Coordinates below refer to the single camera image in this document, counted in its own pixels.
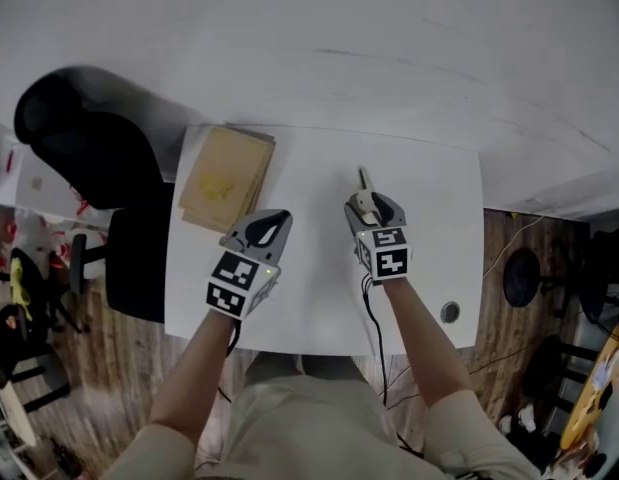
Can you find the black frame chair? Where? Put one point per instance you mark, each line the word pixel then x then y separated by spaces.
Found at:
pixel 554 368

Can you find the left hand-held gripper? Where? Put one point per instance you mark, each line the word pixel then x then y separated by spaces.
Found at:
pixel 241 273

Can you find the person's right forearm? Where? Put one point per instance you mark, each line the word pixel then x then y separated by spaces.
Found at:
pixel 424 348

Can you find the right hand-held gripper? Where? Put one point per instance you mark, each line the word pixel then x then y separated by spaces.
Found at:
pixel 384 253

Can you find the white side desk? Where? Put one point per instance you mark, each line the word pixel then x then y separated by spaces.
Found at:
pixel 44 188

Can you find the black round stool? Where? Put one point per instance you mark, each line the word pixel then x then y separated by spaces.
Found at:
pixel 522 278

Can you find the person's beige clothing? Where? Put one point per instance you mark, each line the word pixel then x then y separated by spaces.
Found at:
pixel 309 433

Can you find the person's left forearm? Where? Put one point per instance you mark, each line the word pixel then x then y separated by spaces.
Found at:
pixel 196 383

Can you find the white low shelf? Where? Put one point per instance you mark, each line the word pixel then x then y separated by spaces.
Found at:
pixel 9 428

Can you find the black chair with yellow cloth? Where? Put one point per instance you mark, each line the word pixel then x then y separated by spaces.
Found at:
pixel 24 318

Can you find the yellow wooden board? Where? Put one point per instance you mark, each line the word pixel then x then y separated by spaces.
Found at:
pixel 591 393

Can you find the black office chair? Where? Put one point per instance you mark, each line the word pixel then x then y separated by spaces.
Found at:
pixel 109 158

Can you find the stack of flat cardboard sheets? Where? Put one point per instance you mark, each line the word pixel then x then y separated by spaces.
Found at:
pixel 224 178

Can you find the white table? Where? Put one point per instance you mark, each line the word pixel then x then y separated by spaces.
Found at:
pixel 319 288

